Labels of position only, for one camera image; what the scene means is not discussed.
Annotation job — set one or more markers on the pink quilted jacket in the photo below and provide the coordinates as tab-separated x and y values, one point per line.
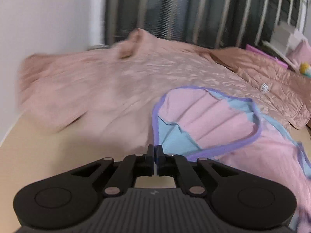
109	85

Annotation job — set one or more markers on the magenta book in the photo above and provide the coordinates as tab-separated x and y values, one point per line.
264	54

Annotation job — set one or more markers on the pink garment with purple trim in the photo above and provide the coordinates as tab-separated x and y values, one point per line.
218	116

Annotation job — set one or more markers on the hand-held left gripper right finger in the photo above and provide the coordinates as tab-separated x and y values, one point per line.
159	157

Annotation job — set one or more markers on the pink pillow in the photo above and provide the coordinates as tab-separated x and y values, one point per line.
301	53

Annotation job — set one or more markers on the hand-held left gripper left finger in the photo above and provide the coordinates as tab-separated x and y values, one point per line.
150	157

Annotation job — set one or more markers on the white and yellow plush toy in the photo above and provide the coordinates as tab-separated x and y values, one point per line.
305	69

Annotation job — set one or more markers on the white cardboard box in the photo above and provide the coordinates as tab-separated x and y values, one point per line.
286	34

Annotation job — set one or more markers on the white metal bed headboard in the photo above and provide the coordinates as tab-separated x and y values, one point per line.
182	7

